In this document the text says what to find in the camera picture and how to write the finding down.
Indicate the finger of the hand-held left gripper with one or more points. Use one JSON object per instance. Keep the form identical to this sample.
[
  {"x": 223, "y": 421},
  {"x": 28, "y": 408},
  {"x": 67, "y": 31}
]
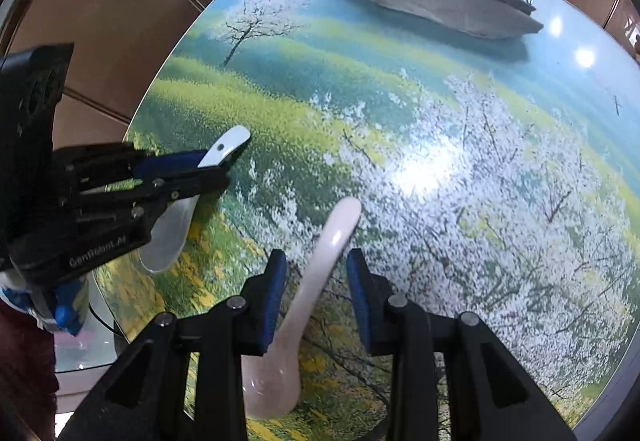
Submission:
[
  {"x": 170, "y": 163},
  {"x": 200, "y": 181}
]

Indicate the pink ceramic spoon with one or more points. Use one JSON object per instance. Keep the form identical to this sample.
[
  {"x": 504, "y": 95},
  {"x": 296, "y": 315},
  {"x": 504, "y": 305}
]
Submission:
[{"x": 305, "y": 296}]

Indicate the white ceramic spoon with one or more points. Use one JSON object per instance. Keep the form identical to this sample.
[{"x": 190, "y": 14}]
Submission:
[{"x": 170, "y": 236}]

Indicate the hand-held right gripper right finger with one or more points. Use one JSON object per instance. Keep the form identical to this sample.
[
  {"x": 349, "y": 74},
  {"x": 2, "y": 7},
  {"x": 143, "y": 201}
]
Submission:
[{"x": 359, "y": 301}]

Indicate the brown kitchen cabinet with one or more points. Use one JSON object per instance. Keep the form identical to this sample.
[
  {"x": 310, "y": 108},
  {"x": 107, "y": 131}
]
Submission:
[{"x": 125, "y": 11}]

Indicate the person's left hand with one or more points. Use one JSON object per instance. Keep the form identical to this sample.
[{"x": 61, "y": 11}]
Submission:
[{"x": 65, "y": 306}]

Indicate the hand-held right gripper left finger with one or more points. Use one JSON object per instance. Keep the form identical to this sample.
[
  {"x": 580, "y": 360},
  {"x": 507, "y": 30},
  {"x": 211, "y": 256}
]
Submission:
[{"x": 276, "y": 301}]

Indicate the person's left forearm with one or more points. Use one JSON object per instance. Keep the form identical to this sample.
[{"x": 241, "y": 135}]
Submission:
[{"x": 25, "y": 371}]

